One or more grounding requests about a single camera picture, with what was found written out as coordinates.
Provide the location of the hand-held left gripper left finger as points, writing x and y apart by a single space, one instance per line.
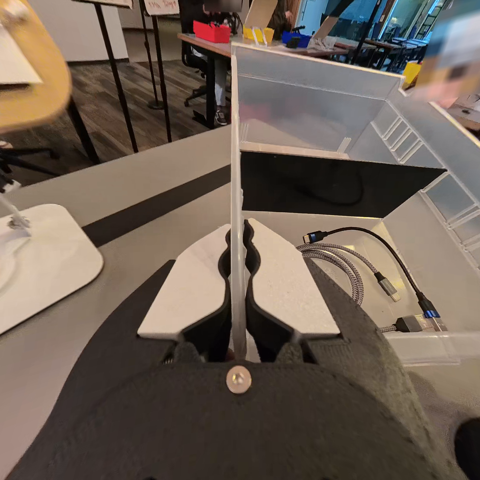
180 300

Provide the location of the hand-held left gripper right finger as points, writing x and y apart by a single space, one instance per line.
296 296

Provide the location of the clear plastic storage bin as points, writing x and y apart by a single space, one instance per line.
300 97

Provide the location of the long wooden workbench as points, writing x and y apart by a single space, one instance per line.
300 49

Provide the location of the small blue bin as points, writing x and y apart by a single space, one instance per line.
296 39

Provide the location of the yellow plastic bin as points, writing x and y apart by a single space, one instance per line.
259 34

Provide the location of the red plastic bin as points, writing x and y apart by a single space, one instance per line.
212 31

